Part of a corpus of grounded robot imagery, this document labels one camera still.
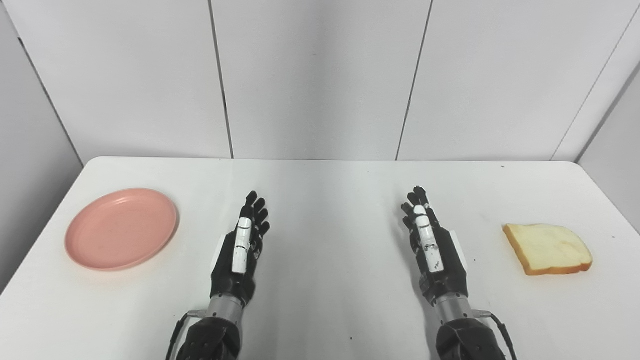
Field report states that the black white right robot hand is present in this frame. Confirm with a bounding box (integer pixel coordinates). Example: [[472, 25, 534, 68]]
[[400, 186, 470, 307]]

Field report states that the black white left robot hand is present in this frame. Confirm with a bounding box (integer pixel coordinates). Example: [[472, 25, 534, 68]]
[[210, 190, 271, 307]]

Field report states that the slice of white bread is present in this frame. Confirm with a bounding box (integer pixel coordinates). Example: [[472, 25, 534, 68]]
[[502, 223, 594, 277]]

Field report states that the pink round plate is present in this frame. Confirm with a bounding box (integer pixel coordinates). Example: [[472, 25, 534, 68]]
[[64, 188, 179, 272]]

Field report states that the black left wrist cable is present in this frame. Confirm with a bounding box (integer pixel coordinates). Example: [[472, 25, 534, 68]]
[[166, 310, 207, 360]]

